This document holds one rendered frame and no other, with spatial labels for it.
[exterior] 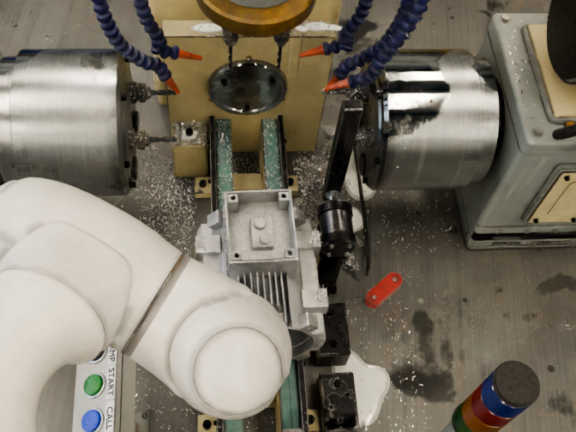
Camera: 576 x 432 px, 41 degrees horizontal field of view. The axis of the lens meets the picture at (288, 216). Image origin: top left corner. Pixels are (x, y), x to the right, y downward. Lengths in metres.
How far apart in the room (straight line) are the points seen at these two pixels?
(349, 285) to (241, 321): 0.89
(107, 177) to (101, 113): 0.11
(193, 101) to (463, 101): 0.50
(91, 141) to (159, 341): 0.65
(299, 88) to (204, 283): 0.85
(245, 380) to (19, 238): 0.21
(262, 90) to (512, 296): 0.62
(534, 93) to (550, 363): 0.50
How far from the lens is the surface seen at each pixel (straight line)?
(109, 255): 0.62
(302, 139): 1.57
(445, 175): 1.33
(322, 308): 1.15
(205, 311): 0.61
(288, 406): 1.25
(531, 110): 1.32
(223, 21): 1.11
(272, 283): 1.13
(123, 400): 1.10
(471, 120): 1.29
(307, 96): 1.46
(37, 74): 1.28
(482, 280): 1.54
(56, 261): 0.61
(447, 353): 1.46
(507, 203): 1.44
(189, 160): 1.51
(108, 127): 1.23
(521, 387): 1.01
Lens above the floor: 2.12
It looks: 60 degrees down
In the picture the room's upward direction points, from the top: 9 degrees clockwise
